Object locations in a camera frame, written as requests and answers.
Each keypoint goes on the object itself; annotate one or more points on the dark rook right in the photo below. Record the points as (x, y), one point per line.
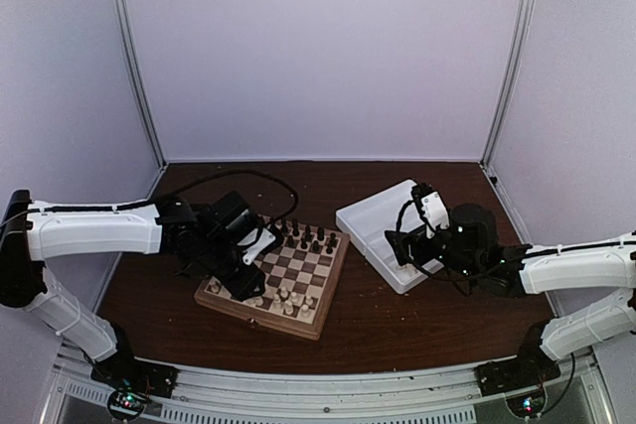
(333, 240)

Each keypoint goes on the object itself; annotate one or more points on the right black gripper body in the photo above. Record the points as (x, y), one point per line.
(421, 256)

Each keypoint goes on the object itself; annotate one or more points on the dark bishop right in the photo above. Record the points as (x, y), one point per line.
(308, 231)

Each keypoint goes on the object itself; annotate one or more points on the pile of white chess pieces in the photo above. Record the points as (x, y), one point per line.
(406, 270)

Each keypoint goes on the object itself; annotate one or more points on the dark pawn seven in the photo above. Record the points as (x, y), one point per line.
(315, 246)

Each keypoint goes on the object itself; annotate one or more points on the right aluminium frame post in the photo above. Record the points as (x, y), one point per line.
(521, 30)

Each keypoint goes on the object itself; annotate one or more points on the white plastic tray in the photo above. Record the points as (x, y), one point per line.
(367, 220)

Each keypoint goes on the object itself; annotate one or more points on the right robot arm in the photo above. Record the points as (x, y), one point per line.
(466, 244)

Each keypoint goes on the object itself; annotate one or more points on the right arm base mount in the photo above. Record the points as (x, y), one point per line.
(517, 377)

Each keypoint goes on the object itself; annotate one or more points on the dark queen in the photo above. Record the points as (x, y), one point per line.
(284, 226)

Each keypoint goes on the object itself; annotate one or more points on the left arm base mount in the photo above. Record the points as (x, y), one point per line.
(124, 372)

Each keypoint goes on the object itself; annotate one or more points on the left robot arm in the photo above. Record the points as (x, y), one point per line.
(223, 238)

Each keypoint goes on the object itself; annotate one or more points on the white tall piece carried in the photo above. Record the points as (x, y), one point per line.
(257, 301)

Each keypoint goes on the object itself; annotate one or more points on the front aluminium rail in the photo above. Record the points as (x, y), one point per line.
(438, 395)

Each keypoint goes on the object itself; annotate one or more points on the wooden chess board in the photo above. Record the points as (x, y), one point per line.
(301, 271)

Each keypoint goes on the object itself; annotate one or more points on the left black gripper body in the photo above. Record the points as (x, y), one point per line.
(237, 286)

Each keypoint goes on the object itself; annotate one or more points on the white pawn second row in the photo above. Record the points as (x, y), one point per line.
(294, 298)

